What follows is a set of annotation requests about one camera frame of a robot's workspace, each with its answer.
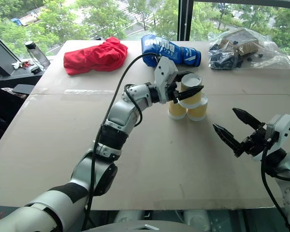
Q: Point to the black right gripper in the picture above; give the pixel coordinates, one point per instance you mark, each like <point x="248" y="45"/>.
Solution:
<point x="253" y="143"/>

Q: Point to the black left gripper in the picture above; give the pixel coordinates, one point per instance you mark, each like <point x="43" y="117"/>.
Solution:
<point x="172" y="90"/>

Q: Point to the yellow paper cup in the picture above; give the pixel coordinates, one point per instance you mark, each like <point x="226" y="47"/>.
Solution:
<point x="191" y="82"/>
<point x="176" y="112"/>
<point x="197" y="113"/>

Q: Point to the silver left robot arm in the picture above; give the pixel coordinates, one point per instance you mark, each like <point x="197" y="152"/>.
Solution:
<point x="120" y="113"/>

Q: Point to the blue boxing glove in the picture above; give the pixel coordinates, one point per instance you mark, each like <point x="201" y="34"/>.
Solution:
<point x="178" y="52"/>

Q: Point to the pile of black plastic parts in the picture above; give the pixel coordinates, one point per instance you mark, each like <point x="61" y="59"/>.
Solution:
<point x="222" y="60"/>

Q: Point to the brown cardboard box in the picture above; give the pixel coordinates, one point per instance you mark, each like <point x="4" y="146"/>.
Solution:
<point x="246" y="43"/>

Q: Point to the clear plastic bag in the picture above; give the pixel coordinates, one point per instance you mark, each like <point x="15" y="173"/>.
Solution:
<point x="268" y="59"/>

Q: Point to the red cloth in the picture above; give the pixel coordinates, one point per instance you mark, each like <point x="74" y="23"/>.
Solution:
<point x="94" y="56"/>

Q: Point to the white rounded shape under table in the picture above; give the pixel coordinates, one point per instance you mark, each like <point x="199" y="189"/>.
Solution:
<point x="130" y="216"/>
<point x="197" y="218"/>

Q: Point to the silver robot torso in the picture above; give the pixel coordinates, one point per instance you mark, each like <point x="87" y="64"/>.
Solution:
<point x="145" y="227"/>

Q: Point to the clear water bottle black cap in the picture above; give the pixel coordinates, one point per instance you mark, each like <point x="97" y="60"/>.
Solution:
<point x="38" y="55"/>

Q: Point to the small black round object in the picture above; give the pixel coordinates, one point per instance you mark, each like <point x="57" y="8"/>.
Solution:
<point x="35" y="70"/>

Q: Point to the red keys bunch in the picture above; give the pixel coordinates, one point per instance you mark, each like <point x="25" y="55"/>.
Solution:
<point x="26" y="64"/>

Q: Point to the dark monitor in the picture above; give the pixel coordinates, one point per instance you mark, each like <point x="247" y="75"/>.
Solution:
<point x="0" y="55"/>

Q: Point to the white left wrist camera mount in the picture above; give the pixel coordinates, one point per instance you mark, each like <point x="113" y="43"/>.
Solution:
<point x="163" y="72"/>

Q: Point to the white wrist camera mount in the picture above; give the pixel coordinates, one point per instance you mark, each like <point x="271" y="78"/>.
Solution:
<point x="163" y="72"/>
<point x="284" y="130"/>

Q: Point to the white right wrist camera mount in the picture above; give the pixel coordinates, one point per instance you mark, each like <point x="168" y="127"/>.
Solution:
<point x="284" y="130"/>

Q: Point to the black window frame post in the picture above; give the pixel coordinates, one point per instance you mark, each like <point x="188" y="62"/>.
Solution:
<point x="184" y="19"/>

